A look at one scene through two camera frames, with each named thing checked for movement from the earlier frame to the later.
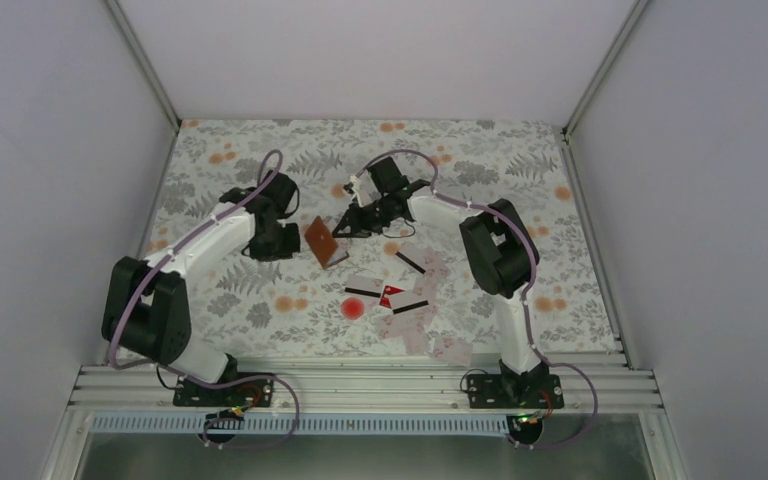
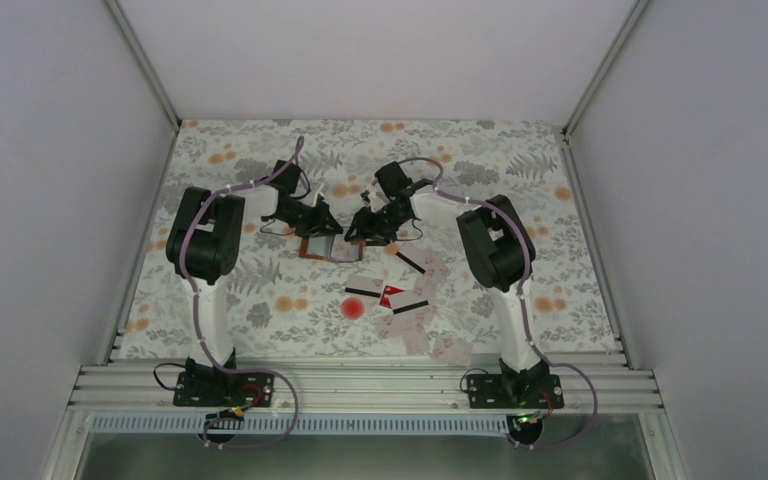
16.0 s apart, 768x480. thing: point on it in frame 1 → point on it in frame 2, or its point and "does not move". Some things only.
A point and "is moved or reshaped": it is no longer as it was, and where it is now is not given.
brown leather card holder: [323, 243] is moved or reshaped
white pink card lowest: [450, 350] does not move
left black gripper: [291, 246] → [322, 218]
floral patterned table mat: [399, 293] does not move
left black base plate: [234, 390] does not move
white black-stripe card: [407, 300] does not move
